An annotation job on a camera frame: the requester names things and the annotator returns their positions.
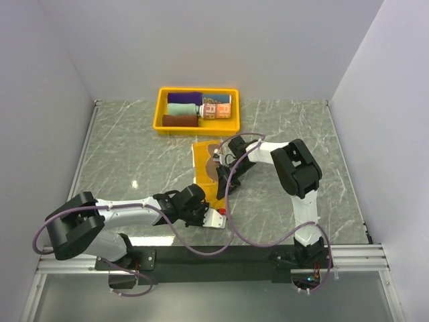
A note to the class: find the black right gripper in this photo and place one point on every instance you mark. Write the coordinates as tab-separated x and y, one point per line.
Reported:
223	176

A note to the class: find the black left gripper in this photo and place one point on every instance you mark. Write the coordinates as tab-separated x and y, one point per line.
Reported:
203	206

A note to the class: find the yellow brown towel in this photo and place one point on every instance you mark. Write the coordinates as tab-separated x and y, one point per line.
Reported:
205	172

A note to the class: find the striped rabbit print towel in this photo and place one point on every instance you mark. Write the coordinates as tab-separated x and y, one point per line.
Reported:
215	111

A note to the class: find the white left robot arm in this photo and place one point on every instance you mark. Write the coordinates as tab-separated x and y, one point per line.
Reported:
82	225

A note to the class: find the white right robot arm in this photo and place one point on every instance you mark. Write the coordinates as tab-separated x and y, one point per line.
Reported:
299	175

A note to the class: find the yellow plastic tray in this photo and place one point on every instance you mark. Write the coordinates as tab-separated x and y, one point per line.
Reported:
206	127

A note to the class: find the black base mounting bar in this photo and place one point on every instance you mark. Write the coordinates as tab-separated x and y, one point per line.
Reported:
167	264

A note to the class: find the blue lettered rolled towel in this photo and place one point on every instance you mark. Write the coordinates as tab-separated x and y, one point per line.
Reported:
213	98

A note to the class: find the brown rolled towel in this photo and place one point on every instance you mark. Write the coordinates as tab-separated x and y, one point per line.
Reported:
180	121

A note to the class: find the mint green rolled towel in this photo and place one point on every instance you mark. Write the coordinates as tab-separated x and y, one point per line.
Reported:
178	109

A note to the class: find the purple rolled towel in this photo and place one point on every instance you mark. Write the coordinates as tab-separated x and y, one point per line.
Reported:
185	98

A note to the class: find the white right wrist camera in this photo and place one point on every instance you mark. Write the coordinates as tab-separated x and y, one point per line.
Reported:
219	157

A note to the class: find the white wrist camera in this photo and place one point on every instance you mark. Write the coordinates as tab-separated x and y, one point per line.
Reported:
213	219
219	157

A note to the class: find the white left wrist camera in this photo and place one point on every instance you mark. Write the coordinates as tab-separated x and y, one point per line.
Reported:
213	219

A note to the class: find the aluminium frame rail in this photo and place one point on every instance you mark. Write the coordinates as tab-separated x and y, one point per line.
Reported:
345	258

